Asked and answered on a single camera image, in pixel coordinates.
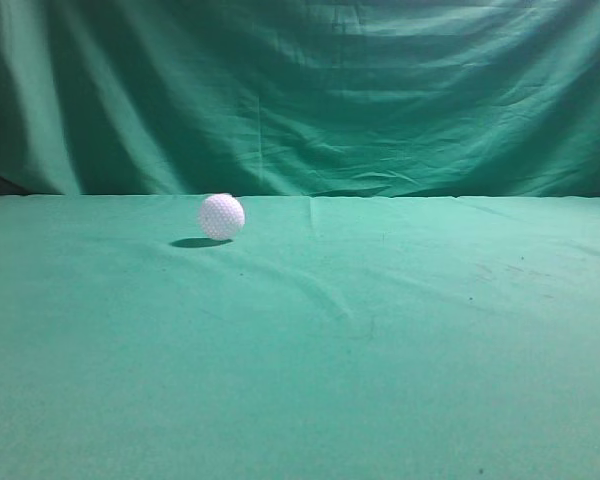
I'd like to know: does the white dimpled golf ball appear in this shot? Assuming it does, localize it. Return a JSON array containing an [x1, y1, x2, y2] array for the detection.
[[198, 193, 246, 241]]

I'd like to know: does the green table cloth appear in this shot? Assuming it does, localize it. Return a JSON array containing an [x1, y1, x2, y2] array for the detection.
[[0, 196, 600, 479]]

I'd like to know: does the green backdrop curtain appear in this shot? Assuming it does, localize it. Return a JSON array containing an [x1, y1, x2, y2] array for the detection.
[[0, 1, 600, 197]]

